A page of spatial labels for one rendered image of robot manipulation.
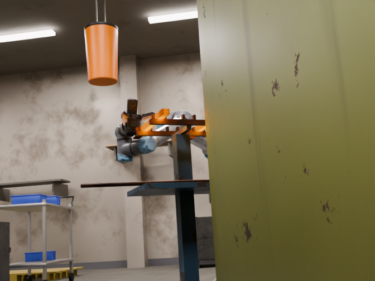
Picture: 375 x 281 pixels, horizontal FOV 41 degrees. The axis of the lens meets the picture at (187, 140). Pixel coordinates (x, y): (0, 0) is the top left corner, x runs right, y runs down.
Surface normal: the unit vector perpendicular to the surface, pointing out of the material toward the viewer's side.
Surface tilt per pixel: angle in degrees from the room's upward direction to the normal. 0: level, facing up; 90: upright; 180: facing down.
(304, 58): 90
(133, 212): 90
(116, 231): 90
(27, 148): 90
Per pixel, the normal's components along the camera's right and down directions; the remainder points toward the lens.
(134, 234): -0.15, -0.18
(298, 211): -0.98, 0.03
